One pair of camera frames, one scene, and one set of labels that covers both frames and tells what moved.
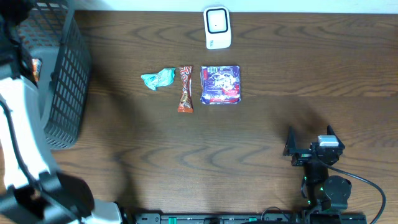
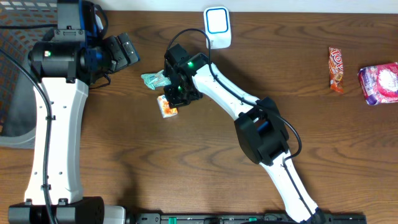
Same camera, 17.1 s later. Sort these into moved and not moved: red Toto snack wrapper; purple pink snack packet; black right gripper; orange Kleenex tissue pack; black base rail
Moved: black right gripper; purple pink snack packet; red Toto snack wrapper; orange Kleenex tissue pack
Not moved: black base rail
